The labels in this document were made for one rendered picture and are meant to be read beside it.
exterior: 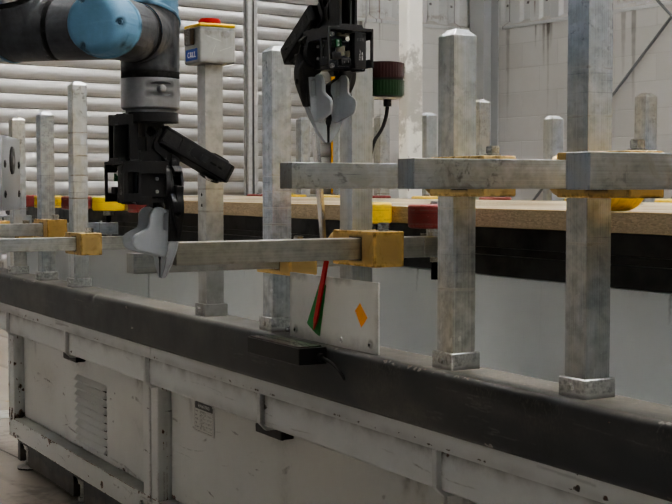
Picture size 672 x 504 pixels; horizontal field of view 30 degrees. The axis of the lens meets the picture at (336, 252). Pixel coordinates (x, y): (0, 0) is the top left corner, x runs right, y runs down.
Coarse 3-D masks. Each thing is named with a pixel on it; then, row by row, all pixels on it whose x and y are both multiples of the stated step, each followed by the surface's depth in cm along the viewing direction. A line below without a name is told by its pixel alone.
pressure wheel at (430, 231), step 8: (408, 208) 183; (416, 208) 181; (424, 208) 180; (432, 208) 180; (408, 216) 183; (416, 216) 181; (424, 216) 180; (432, 216) 180; (408, 224) 183; (416, 224) 181; (424, 224) 180; (432, 224) 180; (432, 232) 183; (432, 264) 184; (432, 272) 184
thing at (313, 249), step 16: (240, 240) 169; (256, 240) 169; (272, 240) 169; (288, 240) 170; (304, 240) 172; (320, 240) 173; (336, 240) 174; (352, 240) 175; (416, 240) 181; (432, 240) 182; (176, 256) 162; (192, 256) 163; (208, 256) 164; (224, 256) 166; (240, 256) 167; (256, 256) 168; (272, 256) 169; (288, 256) 170; (304, 256) 172; (320, 256) 173; (336, 256) 174; (352, 256) 175; (416, 256) 181; (432, 256) 182
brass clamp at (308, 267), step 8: (280, 264) 197; (288, 264) 195; (296, 264) 195; (304, 264) 196; (312, 264) 197; (264, 272) 203; (272, 272) 200; (280, 272) 198; (288, 272) 195; (304, 272) 196; (312, 272) 197
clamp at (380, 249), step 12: (372, 240) 173; (384, 240) 174; (396, 240) 175; (372, 252) 173; (384, 252) 174; (396, 252) 175; (348, 264) 179; (360, 264) 176; (372, 264) 174; (384, 264) 174; (396, 264) 175
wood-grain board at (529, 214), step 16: (192, 208) 280; (224, 208) 265; (240, 208) 258; (256, 208) 252; (304, 208) 235; (336, 208) 224; (400, 208) 206; (480, 208) 187; (496, 208) 185; (512, 208) 185; (528, 208) 185; (544, 208) 184; (560, 208) 184; (640, 208) 184; (656, 208) 184; (480, 224) 187; (496, 224) 184; (512, 224) 180; (528, 224) 177; (544, 224) 174; (560, 224) 171; (624, 224) 160; (640, 224) 158; (656, 224) 156
